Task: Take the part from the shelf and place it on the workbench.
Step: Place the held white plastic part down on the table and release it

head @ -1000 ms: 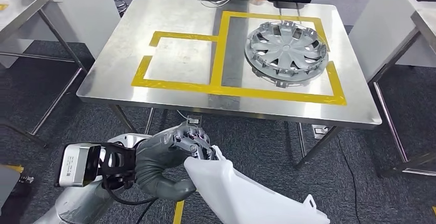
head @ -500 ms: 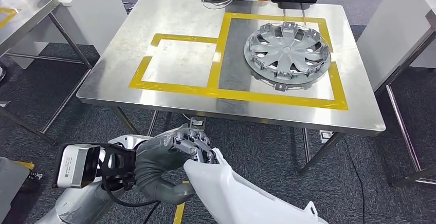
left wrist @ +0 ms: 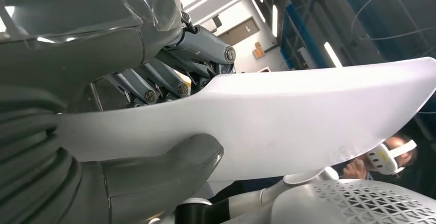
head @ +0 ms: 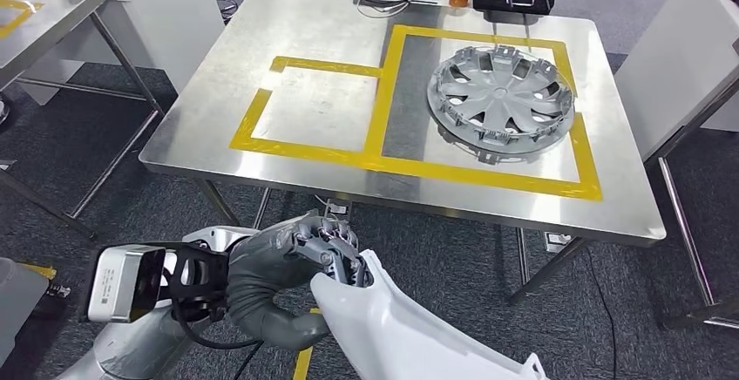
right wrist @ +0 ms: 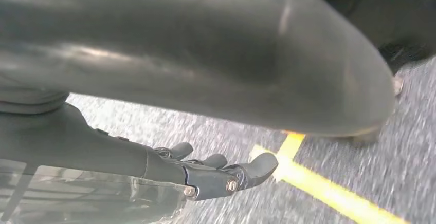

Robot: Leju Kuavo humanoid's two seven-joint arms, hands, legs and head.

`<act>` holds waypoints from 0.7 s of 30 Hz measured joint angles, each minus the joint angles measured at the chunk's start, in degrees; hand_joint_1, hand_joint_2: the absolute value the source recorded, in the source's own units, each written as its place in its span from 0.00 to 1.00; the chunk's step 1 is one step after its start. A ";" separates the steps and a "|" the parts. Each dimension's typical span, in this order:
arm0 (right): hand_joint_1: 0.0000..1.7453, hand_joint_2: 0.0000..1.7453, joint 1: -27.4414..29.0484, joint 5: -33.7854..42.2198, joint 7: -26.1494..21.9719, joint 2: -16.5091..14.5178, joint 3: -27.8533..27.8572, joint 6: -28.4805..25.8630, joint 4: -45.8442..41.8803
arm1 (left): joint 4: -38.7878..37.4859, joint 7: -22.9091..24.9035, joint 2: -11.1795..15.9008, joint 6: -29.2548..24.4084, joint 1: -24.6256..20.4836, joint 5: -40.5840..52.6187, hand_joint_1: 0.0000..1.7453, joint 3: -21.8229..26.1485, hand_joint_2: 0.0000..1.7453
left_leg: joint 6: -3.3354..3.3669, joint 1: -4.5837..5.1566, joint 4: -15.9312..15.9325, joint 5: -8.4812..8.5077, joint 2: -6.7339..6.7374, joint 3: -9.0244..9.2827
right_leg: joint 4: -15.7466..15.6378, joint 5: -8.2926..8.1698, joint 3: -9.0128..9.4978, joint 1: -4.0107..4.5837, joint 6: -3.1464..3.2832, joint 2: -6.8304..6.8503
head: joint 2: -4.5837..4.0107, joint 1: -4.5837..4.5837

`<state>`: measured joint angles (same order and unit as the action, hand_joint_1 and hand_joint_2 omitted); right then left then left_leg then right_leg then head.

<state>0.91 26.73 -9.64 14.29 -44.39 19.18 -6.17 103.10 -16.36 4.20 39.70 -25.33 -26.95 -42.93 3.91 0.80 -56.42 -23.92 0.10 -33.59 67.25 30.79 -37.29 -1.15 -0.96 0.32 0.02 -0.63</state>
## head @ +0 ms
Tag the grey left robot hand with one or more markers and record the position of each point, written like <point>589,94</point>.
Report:
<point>265,273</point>

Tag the white plastic car part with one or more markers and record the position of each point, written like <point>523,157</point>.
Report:
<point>392,337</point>

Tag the stainless steel workbench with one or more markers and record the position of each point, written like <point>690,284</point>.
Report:
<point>231,77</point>

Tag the yellow floor tape line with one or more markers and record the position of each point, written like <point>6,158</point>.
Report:
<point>303,363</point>
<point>40,270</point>

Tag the grey robot body shell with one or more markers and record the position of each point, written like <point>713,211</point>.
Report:
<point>20,308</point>

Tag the grey wheel hubcap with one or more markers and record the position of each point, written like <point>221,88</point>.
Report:
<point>496,97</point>

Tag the stainless steel table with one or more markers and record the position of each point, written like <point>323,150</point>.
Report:
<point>46,13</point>
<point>687,233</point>

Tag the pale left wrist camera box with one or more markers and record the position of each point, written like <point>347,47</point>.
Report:
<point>115,285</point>

